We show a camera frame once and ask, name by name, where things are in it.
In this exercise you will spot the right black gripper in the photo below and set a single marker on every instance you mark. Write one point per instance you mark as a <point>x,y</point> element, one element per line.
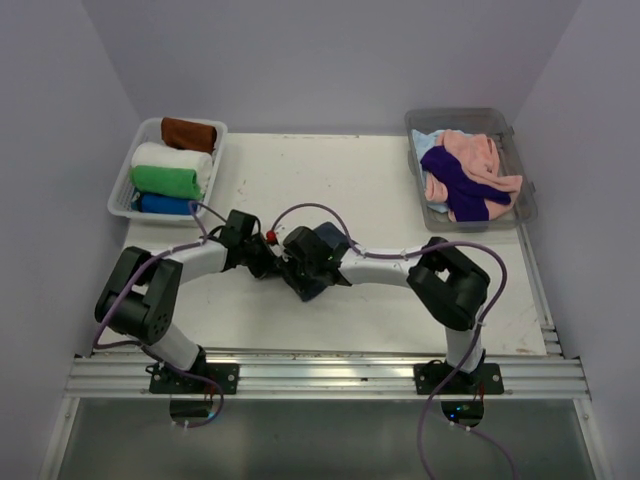
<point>288,264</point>

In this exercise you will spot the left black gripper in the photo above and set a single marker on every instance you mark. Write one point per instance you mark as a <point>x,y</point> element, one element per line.
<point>269,264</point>

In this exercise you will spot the brown towel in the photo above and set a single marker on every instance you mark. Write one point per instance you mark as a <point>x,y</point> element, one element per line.
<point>187,135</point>

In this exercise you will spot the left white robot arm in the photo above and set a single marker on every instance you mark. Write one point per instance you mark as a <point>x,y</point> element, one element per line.
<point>139,298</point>

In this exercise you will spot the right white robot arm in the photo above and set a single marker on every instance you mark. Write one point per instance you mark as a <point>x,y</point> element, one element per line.
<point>449,285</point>

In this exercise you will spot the blue rolled towel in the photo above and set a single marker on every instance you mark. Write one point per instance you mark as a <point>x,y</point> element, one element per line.
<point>158,204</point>

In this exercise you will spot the green rolled towel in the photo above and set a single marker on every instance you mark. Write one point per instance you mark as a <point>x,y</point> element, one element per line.
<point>173,182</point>

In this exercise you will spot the white plastic basket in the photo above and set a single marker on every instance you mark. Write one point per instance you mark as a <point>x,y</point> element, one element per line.
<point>150,131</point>

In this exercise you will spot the white rolled towel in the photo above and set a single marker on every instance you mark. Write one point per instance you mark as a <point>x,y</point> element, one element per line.
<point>152,154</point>

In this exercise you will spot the light blue towel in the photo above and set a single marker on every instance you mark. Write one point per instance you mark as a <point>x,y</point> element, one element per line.
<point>427,152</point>

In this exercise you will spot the purple towel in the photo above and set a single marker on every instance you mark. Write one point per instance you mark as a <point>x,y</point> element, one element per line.
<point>466,199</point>

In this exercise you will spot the clear grey plastic bin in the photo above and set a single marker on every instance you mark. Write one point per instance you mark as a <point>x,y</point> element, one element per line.
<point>474,120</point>

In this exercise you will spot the pink towel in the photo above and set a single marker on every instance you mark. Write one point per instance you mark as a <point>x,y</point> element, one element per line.
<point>480,160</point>

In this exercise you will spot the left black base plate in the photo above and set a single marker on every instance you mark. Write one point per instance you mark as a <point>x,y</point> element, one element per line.
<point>212,378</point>

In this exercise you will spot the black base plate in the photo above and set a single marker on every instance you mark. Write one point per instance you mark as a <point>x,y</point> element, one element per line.
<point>212,378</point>
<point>457,380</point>

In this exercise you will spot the aluminium front rail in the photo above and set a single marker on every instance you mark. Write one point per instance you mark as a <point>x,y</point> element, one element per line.
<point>317,375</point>

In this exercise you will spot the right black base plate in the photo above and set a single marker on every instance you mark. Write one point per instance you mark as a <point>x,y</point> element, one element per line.
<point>457,380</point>

